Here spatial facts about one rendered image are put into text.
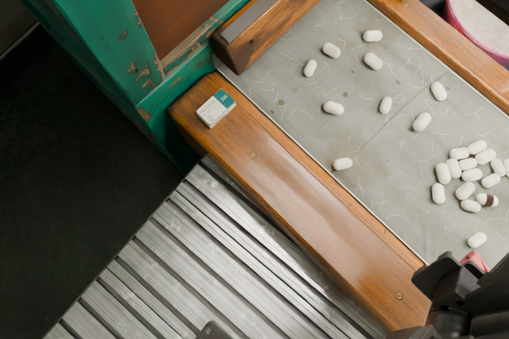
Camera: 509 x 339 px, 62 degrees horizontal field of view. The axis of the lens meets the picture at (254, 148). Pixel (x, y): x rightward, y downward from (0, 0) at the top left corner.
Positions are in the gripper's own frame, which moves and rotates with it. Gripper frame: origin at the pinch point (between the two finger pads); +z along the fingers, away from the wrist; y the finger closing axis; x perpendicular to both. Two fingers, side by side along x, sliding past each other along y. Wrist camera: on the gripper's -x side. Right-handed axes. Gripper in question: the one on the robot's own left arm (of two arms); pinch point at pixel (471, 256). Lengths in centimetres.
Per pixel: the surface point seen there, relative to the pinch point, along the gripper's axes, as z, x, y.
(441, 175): 14.4, 0.7, 8.0
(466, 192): 14.6, 0.1, 3.5
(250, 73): 9.0, 7.7, 44.1
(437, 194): 12.1, 2.6, 6.5
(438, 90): 23.2, -6.9, 17.9
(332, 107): 11.3, 3.0, 29.0
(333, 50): 17.6, -2.3, 36.0
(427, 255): 7.0, 9.2, 1.1
